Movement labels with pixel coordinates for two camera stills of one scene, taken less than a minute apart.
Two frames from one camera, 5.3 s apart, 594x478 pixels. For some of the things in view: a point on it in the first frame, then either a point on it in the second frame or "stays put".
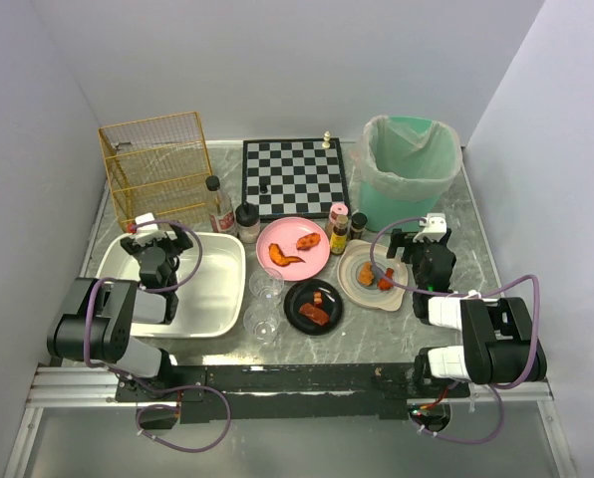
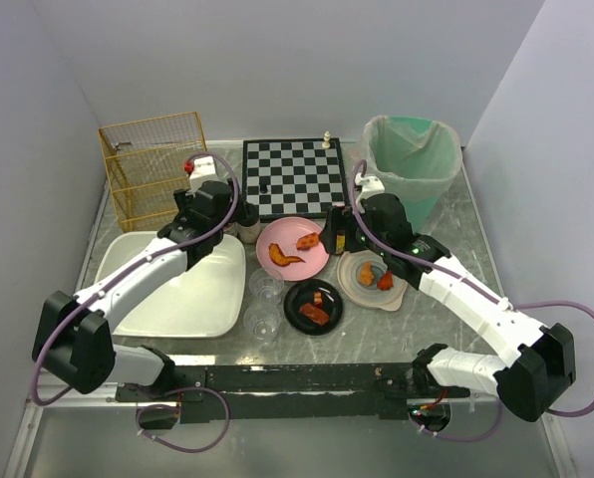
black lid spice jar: (248, 222) stays put
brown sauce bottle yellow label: (339, 235) stays put
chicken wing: (278, 257) stays put
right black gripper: (422, 244) to (337, 225)
